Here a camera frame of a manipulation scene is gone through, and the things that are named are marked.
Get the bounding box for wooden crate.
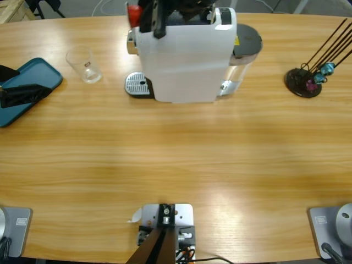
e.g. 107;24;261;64
0;0;31;25

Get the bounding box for clear drinking glass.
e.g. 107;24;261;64
65;46;103;84

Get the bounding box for teal plastic tray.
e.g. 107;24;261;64
0;57;63;128

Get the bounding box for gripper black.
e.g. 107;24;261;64
139;0;219;40

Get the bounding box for white capsule coffee machine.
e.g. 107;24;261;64
126;7;239;105

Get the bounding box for white paper tab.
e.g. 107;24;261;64
126;207;143;224

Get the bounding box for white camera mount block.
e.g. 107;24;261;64
137;202;197;261

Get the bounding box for black capsule holder with rods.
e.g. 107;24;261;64
284;18;352;99

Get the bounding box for black mount cable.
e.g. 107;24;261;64
192;256;236;264

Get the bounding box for silver coffee machine lever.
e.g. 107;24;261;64
202;7;216;22

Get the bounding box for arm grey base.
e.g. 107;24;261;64
307;202;352;261
0;206;33;259

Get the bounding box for white floor cable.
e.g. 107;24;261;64
92;0;128;17

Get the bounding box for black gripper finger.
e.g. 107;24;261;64
0;83;53;109
0;64;21;84

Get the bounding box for grey metal leg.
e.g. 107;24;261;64
294;0;310;14

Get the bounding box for red coffee capsule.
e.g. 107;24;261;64
127;4;144;28

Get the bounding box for black base cable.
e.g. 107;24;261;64
0;236;12;258
321;241;345;264

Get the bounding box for dark camera post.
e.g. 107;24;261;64
128;202;177;264

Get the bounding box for orange cable bundle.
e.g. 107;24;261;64
175;245;196;261

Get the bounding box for clear water tank black lid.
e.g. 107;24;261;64
217;23;263;97

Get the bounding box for black chair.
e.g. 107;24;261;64
26;0;67;20

